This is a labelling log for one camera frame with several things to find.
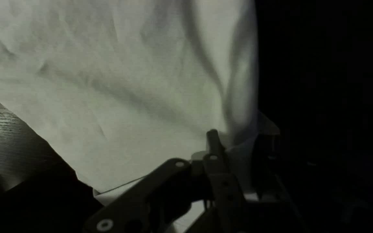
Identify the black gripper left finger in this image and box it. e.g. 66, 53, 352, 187
83, 159, 192, 233

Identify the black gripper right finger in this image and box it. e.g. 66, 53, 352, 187
203, 129, 249, 233

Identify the white cloth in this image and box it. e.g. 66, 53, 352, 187
0, 0, 258, 192

